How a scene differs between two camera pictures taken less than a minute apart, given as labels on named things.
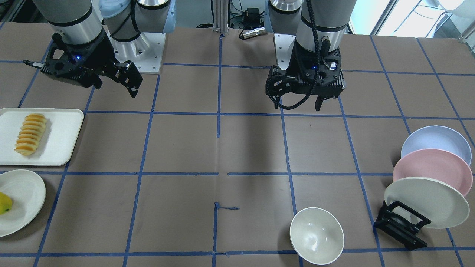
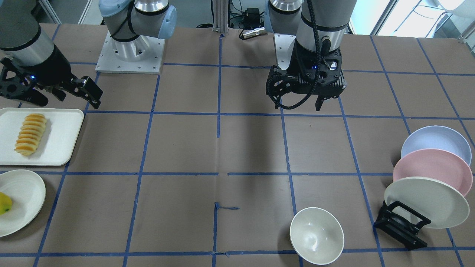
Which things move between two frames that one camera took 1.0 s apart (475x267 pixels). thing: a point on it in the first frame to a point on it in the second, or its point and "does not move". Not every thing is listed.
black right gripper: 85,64 to 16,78
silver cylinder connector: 255,31 does not move
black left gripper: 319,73 does not move
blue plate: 436,137 does not move
